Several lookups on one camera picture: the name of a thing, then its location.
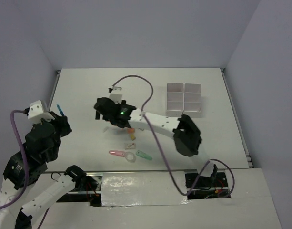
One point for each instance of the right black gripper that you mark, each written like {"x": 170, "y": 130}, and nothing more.
{"x": 123, "y": 102}

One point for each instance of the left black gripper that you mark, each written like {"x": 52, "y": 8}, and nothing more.
{"x": 63, "y": 121}

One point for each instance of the blue pen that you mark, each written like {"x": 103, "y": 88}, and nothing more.
{"x": 60, "y": 110}

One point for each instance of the clear pen cap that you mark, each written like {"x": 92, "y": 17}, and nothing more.
{"x": 106, "y": 128}

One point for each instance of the yellow eraser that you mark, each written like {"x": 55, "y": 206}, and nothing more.
{"x": 132, "y": 136}

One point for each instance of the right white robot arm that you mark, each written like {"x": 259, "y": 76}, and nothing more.
{"x": 182, "y": 130}

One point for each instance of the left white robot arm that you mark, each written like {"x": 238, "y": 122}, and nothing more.
{"x": 24, "y": 168}

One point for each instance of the orange highlighter clear cap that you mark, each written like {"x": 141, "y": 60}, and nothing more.
{"x": 131, "y": 130}

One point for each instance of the white eraser red label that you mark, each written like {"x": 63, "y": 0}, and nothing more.
{"x": 128, "y": 146}

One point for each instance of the green highlighter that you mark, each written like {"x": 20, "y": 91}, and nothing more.
{"x": 143, "y": 155}

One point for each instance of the left white compartment container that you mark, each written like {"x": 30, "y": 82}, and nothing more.
{"x": 175, "y": 97}

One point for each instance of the white compartment container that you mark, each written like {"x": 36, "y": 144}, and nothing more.
{"x": 175, "y": 97}
{"x": 192, "y": 97}

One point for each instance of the white base cover plate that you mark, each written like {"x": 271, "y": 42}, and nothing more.
{"x": 139, "y": 189}

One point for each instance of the right white compartment container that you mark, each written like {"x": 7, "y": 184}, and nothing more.
{"x": 192, "y": 97}

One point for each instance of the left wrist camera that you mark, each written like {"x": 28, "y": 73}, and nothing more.
{"x": 38, "y": 111}

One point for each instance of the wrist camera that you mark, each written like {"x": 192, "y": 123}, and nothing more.
{"x": 115, "y": 94}
{"x": 38, "y": 111}

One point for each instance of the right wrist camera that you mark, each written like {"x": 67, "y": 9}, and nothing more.
{"x": 115, "y": 94}

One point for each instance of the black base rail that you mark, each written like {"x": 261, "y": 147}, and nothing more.
{"x": 203, "y": 189}

